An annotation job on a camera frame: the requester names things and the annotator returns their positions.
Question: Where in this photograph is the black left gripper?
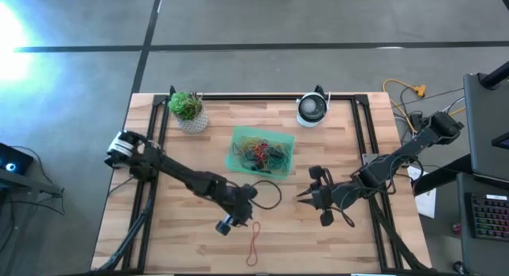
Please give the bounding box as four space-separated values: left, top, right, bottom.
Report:
216 183 258 237

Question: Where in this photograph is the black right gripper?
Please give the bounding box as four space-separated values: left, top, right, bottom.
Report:
297 165 359 227

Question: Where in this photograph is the green rubber band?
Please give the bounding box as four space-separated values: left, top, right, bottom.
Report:
274 154 291 172

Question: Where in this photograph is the teal translucent plastic bin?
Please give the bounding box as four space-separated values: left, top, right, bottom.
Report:
225 125 296 181

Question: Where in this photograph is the white cylindrical device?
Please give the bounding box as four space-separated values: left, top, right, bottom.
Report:
296 84 332 129

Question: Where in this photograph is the succulent in triangle-patterned pot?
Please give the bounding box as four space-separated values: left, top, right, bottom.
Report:
167 91 210 134

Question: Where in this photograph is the white paper sheet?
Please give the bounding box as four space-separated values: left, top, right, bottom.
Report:
406 165 437 220

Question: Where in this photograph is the black flat bar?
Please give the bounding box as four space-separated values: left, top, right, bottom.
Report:
410 154 474 196

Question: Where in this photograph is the dark grey desk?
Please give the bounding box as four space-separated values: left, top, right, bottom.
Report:
456 171 509 276

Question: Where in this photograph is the backlit keyboard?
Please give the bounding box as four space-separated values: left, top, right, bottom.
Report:
470 192 509 242

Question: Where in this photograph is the black pole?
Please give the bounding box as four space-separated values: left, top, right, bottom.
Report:
479 60 509 91

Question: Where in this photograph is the black box with blue light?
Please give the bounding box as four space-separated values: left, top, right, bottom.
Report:
0 142 36 176

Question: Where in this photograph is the black looped gripper cable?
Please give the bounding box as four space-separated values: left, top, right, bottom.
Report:
248 179 283 211

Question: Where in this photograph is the black frame strut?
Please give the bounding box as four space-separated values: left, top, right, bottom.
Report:
369 188 433 274
97 180 156 274

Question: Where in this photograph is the black aluminium table frame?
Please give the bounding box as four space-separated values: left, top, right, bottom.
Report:
119 93 402 274

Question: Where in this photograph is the black cable bundle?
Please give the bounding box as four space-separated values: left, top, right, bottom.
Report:
391 87 466 128

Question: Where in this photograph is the yellow extension cord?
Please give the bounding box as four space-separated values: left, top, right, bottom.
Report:
382 79 427 128

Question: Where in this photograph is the black stand with cables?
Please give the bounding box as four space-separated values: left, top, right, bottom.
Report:
0 168 65 216

